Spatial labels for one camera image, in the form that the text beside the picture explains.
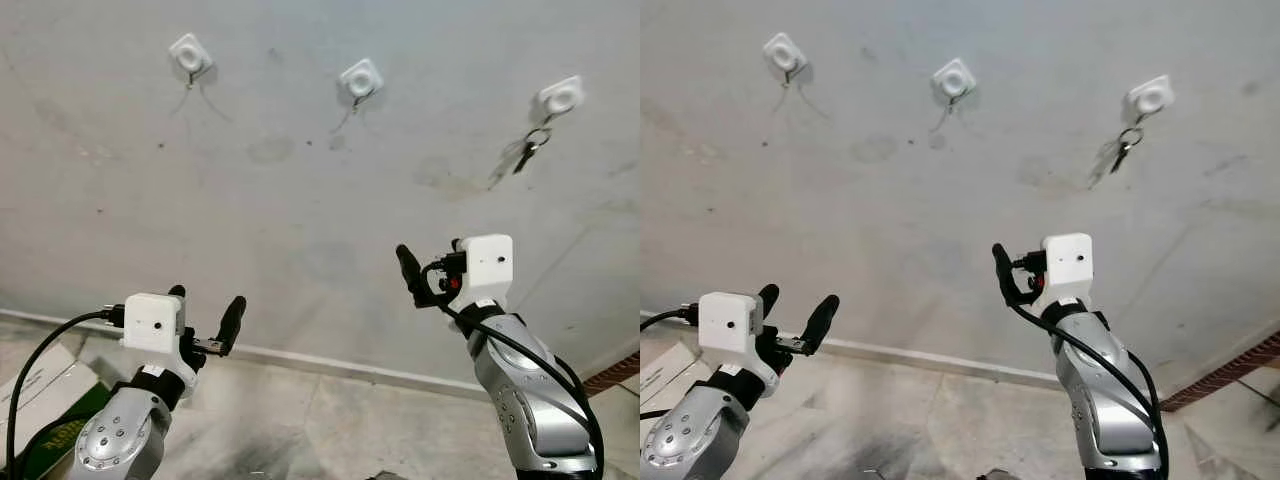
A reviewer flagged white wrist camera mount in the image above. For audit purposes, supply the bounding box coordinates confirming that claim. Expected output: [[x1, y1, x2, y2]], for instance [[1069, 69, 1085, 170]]
[[455, 234, 515, 312], [121, 292, 188, 357], [698, 291, 767, 359], [1038, 232, 1095, 314]]

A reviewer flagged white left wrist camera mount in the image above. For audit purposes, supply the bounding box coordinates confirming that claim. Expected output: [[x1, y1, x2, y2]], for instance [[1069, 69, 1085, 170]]
[[698, 291, 767, 359], [121, 292, 188, 357]]

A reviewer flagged white baseboard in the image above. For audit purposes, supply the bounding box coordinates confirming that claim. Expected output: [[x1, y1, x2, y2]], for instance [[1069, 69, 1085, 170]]
[[640, 312, 1166, 401]]

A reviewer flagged key bunch with black key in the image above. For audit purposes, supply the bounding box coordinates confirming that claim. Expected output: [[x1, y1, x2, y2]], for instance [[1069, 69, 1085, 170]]
[[1108, 126, 1145, 176], [510, 126, 553, 177]]

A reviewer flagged pale cardboard box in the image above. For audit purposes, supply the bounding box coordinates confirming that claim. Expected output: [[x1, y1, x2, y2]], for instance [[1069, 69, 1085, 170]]
[[0, 343, 101, 441], [640, 342, 703, 403]]

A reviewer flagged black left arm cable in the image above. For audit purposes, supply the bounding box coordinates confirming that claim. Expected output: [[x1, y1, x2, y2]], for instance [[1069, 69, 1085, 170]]
[[640, 306, 701, 331], [3, 305, 125, 480]]

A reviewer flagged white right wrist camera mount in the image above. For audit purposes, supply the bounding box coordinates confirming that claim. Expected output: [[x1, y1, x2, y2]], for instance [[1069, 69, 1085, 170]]
[[455, 234, 515, 312], [1038, 232, 1095, 314]]

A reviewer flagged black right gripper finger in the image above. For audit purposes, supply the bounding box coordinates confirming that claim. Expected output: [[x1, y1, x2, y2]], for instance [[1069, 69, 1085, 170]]
[[396, 243, 439, 309], [992, 243, 1034, 308]]

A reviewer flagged white square adhesive wall hook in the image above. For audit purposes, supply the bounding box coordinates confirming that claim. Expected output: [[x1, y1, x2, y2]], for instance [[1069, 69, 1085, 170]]
[[932, 57, 979, 107], [338, 57, 385, 107], [1125, 75, 1177, 127], [535, 75, 586, 127], [168, 33, 215, 89], [762, 32, 808, 87]]

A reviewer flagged green printed box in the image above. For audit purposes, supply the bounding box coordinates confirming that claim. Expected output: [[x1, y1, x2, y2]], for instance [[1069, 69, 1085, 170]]
[[18, 384, 113, 480]]

